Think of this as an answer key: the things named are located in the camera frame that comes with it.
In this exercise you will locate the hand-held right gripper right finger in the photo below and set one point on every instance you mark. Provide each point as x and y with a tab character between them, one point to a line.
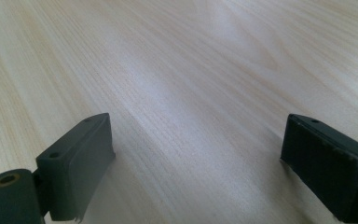
326	168

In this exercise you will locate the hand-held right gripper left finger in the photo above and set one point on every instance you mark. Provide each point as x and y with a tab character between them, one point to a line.
74	168

